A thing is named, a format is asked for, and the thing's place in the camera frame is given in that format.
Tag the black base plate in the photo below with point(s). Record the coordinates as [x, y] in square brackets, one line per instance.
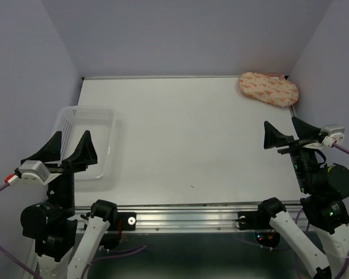
[252, 220]
[122, 221]

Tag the aluminium front rail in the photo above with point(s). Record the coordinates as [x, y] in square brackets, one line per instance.
[173, 219]

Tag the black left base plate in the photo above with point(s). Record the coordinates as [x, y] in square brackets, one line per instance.
[122, 221]

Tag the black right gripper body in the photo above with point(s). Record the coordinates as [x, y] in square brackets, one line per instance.
[304, 160]

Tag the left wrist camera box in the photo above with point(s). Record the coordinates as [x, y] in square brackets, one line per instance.
[31, 172]

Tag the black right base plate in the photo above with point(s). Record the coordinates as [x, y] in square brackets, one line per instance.
[252, 220]

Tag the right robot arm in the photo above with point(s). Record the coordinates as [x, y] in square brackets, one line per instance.
[325, 188]

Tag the white plastic basket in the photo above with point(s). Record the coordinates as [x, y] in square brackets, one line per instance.
[100, 121]

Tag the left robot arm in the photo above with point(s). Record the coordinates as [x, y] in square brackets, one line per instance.
[51, 223]

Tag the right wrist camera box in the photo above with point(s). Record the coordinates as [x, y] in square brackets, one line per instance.
[332, 134]

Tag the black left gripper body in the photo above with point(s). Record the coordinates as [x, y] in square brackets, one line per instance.
[63, 185]

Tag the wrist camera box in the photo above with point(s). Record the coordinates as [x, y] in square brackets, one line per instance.
[332, 134]
[31, 172]

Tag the floral peach laundry bag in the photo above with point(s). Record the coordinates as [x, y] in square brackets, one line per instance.
[273, 89]

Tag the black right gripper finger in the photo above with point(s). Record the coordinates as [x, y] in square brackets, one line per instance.
[273, 138]
[306, 133]

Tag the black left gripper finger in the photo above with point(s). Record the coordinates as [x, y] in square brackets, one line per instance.
[49, 154]
[83, 156]

